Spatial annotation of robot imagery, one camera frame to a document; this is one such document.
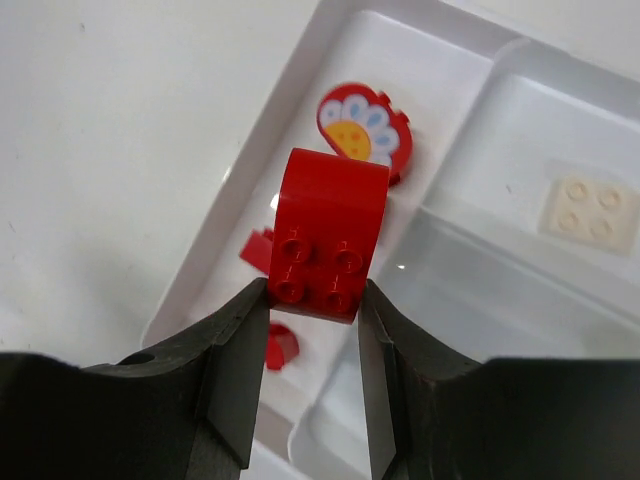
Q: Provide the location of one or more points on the red and green lego brick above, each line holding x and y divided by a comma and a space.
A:
282, 347

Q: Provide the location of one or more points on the red rectangular lego brick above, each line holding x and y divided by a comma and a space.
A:
257, 250

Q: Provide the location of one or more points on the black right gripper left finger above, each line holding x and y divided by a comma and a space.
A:
184, 408

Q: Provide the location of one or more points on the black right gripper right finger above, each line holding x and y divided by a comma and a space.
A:
433, 413

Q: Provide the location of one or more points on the white compartment tray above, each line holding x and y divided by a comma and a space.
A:
500, 120

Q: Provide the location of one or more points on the red flower lego brick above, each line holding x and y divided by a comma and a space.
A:
359, 123

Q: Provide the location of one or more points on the red rounded lego brick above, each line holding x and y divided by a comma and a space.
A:
328, 220

